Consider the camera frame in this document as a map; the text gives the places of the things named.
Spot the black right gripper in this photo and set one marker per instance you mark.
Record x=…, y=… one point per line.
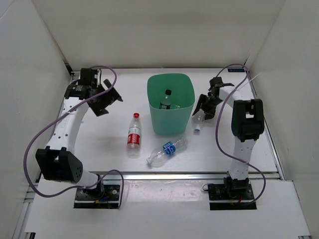
x=210, y=114

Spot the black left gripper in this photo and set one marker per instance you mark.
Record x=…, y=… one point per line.
x=110, y=97

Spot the clear white cap plastic bottle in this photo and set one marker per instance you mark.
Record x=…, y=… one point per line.
x=197, y=120

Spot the black label plastic bottle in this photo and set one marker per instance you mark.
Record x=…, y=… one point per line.
x=165, y=102

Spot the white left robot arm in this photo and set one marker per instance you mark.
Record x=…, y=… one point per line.
x=57, y=161

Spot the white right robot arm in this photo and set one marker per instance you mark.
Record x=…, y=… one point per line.
x=247, y=122

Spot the green plastic bin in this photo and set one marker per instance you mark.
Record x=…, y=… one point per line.
x=171, y=98

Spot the red label plastic bottle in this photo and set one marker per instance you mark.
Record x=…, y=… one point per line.
x=134, y=133

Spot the blue label plastic bottle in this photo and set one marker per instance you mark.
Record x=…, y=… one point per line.
x=160, y=156

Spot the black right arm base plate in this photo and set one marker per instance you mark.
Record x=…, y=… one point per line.
x=231, y=195

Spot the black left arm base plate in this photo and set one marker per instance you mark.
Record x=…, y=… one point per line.
x=107, y=196

